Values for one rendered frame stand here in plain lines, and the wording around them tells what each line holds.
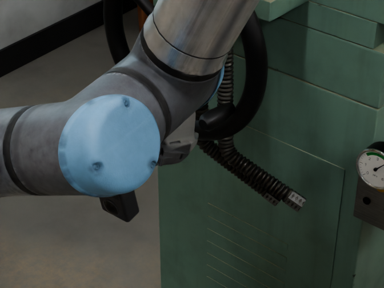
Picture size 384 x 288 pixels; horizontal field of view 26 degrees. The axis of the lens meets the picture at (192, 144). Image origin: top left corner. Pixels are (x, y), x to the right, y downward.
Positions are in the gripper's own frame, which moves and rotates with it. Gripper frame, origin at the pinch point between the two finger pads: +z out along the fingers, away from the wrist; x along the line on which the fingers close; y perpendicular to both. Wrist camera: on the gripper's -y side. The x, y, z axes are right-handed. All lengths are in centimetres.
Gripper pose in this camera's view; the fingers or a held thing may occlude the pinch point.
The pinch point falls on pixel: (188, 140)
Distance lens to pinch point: 110.9
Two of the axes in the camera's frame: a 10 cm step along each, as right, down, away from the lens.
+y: 2.2, -9.3, -3.0
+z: 6.2, -1.0, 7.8
